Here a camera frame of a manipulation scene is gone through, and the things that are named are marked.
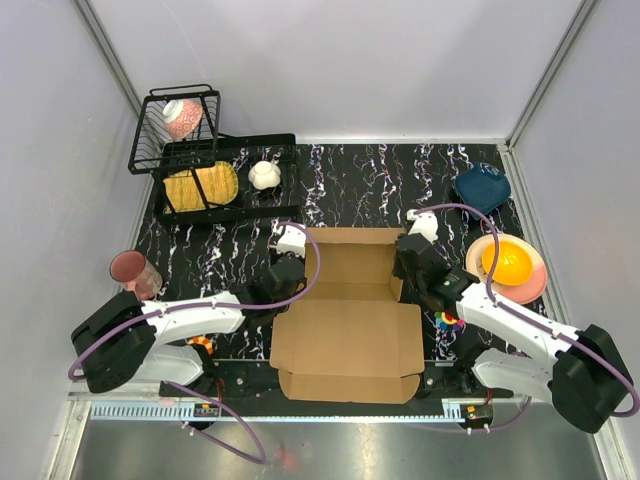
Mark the orange bowl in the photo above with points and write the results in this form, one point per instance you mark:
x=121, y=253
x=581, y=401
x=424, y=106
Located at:
x=514, y=265

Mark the orange striped toy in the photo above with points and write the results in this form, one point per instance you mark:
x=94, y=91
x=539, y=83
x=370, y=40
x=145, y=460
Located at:
x=203, y=341

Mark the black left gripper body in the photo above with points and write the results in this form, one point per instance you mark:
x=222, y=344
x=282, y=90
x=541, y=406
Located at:
x=275, y=255

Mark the dark blue bowl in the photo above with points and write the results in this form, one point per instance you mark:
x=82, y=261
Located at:
x=483, y=187

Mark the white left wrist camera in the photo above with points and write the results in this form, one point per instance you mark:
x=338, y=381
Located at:
x=290, y=239

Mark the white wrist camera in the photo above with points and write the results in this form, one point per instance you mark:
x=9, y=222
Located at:
x=290, y=239
x=424, y=223

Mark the pink mug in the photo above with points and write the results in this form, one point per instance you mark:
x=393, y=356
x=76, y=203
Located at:
x=135, y=273

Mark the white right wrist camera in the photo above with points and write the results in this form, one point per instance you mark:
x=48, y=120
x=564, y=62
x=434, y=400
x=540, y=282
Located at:
x=424, y=223

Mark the pink plate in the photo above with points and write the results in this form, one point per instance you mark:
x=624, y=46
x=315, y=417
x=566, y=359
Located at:
x=522, y=294

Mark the brown cardboard box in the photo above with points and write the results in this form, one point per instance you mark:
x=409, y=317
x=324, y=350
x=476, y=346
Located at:
x=350, y=339

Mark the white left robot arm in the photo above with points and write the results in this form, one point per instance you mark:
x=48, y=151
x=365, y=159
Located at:
x=127, y=339

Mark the colourful flower toy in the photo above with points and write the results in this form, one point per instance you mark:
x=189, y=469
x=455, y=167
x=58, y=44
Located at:
x=448, y=323

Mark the pink patterned bowl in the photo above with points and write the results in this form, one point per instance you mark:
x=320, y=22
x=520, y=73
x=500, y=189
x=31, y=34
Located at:
x=181, y=117

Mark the black wire dish rack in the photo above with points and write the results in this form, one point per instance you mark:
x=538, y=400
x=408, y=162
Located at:
x=154, y=153

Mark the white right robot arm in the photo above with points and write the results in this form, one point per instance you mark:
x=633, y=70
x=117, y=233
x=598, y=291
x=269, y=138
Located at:
x=579, y=372

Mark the yellow woven plate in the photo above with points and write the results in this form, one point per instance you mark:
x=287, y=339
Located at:
x=201, y=188

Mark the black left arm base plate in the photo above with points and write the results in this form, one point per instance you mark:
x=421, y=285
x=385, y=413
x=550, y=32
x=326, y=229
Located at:
x=235, y=380

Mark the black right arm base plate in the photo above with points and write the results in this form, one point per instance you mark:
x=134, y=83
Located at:
x=442, y=380

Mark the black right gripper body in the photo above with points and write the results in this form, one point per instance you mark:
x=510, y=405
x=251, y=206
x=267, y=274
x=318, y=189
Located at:
x=400, y=272

